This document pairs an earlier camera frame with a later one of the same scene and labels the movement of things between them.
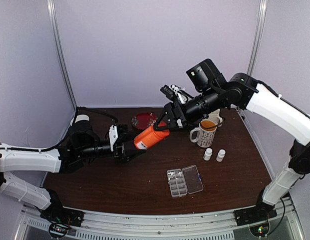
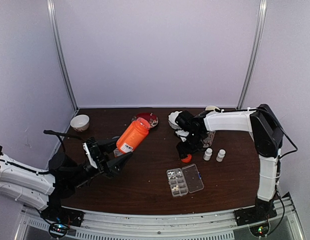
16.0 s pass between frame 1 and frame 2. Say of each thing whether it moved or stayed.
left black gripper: moved
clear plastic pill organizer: stayed
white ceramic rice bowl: stayed
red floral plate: stayed
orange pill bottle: moved
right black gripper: moved
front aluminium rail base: stayed
